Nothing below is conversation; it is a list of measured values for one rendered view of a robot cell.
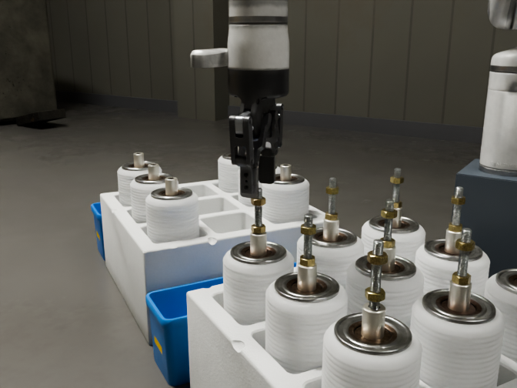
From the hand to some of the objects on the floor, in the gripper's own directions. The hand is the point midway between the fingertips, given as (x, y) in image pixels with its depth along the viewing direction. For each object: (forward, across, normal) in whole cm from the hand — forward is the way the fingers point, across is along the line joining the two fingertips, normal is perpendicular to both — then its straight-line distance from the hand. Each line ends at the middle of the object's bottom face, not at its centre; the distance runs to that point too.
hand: (258, 179), depth 72 cm
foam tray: (+35, +1, -17) cm, 39 cm away
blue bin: (+35, +54, +47) cm, 79 cm away
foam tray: (+35, +38, +24) cm, 57 cm away
